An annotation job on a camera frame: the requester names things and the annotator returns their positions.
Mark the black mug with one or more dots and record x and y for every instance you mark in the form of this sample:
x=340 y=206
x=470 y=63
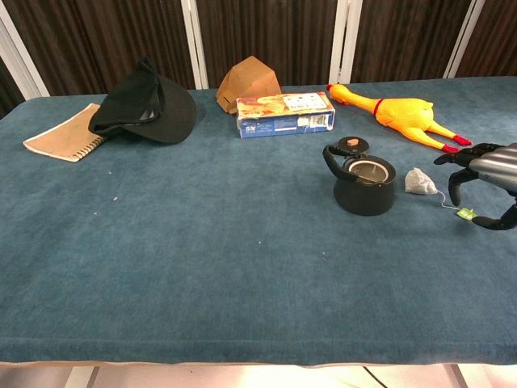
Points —
x=365 y=194

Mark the brown cardboard box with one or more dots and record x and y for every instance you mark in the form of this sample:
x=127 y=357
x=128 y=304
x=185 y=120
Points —
x=250 y=81

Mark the blue table cloth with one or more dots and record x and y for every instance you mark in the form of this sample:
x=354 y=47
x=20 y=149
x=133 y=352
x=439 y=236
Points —
x=202 y=242

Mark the tea bag with green tag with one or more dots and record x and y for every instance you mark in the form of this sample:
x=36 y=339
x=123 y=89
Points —
x=420 y=182

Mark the brown spiral notebook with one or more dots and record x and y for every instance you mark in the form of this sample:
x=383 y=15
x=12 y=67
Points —
x=60 y=139

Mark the right robot hand black silver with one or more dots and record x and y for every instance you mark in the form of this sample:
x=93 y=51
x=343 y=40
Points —
x=494 y=163

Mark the black baseball cap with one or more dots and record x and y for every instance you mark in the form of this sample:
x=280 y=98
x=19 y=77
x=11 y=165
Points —
x=141 y=105

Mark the black cap with orange centre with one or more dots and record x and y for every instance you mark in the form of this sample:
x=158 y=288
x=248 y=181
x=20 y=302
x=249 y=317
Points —
x=352 y=142

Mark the white partition post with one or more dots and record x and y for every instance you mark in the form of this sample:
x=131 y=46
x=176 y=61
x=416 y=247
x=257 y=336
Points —
x=343 y=40
x=194 y=44
x=464 y=38
x=20 y=52

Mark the blue orange snack box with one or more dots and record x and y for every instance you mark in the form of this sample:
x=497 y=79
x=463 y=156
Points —
x=282 y=115

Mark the yellow rubber chicken toy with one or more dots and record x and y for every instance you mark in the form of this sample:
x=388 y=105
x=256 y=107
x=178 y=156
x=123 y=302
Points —
x=404 y=115

